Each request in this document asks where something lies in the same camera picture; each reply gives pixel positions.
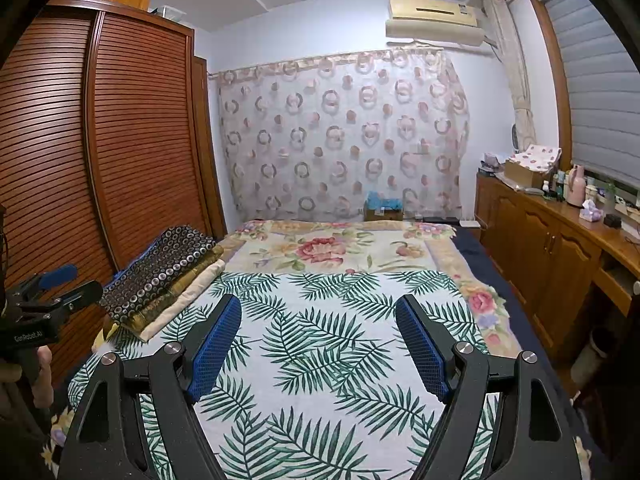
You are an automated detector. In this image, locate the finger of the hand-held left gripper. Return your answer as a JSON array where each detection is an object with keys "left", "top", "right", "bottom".
[
  {"left": 7, "top": 265, "right": 78, "bottom": 306},
  {"left": 20, "top": 281, "right": 104, "bottom": 318}
]

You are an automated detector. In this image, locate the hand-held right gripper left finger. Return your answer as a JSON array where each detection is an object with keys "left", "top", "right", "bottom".
[{"left": 57, "top": 294, "right": 243, "bottom": 480}]

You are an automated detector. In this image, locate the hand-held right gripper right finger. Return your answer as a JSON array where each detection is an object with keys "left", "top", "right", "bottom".
[{"left": 395, "top": 294, "right": 583, "bottom": 480}]

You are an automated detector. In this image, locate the dark patterned satin pajama top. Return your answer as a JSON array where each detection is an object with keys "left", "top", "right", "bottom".
[{"left": 100, "top": 226, "right": 217, "bottom": 326}]

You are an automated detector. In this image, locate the person's left forearm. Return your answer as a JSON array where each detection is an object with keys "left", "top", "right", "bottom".
[{"left": 0, "top": 385, "right": 56, "bottom": 480}]

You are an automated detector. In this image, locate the person's right hand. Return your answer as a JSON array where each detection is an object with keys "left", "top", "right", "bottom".
[{"left": 0, "top": 345, "right": 54, "bottom": 411}]

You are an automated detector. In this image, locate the cream folded cloth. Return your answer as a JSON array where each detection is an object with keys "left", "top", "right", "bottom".
[{"left": 137, "top": 257, "right": 226, "bottom": 343}]

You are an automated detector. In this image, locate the gold patterned folded cloth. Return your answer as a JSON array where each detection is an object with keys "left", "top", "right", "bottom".
[{"left": 117, "top": 245, "right": 225, "bottom": 333}]

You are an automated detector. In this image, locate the navy bed sheet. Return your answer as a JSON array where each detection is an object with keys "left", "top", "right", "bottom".
[{"left": 452, "top": 225, "right": 616, "bottom": 480}]

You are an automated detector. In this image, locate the small cardboard box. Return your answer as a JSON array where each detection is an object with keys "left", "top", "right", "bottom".
[{"left": 364, "top": 205, "right": 405, "bottom": 222}]

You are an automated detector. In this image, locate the blue plastic bag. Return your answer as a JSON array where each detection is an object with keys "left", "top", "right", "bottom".
[{"left": 367, "top": 191, "right": 403, "bottom": 211}]

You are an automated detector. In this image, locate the wooden sideboard cabinet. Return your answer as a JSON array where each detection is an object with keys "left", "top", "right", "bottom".
[{"left": 474, "top": 170, "right": 640, "bottom": 386}]

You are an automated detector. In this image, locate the wooden louvered wardrobe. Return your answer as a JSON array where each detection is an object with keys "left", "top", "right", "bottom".
[{"left": 0, "top": 2, "right": 228, "bottom": 396}]

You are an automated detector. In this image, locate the white waste bin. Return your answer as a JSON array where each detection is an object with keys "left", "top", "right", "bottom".
[{"left": 570, "top": 327, "right": 612, "bottom": 386}]

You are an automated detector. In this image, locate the open cardboard box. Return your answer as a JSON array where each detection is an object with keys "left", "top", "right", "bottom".
[{"left": 502, "top": 157, "right": 553, "bottom": 188}]

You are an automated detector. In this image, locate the pink thermos jug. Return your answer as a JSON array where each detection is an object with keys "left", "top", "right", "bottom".
[{"left": 566, "top": 164, "right": 587, "bottom": 207}]

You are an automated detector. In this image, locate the white spotted cloth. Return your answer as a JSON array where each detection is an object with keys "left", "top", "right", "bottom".
[{"left": 515, "top": 144, "right": 562, "bottom": 171}]

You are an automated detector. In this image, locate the circle patterned sheer curtain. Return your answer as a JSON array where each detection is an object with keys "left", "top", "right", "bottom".
[{"left": 215, "top": 46, "right": 471, "bottom": 223}]

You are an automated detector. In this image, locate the clear storage box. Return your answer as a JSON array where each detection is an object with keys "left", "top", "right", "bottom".
[{"left": 149, "top": 5, "right": 187, "bottom": 22}]

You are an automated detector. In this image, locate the beige tied window curtain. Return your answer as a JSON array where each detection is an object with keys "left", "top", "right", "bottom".
[{"left": 482, "top": 0, "right": 538, "bottom": 153}]

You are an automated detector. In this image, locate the grey window blind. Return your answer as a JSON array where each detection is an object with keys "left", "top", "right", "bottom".
[{"left": 542, "top": 0, "right": 640, "bottom": 193}]

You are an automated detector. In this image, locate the wooden window frame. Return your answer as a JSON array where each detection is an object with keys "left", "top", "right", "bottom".
[{"left": 526, "top": 0, "right": 576, "bottom": 173}]

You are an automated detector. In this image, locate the beige wall air conditioner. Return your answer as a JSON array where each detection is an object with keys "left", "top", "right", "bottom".
[{"left": 384, "top": 0, "right": 488, "bottom": 46}]

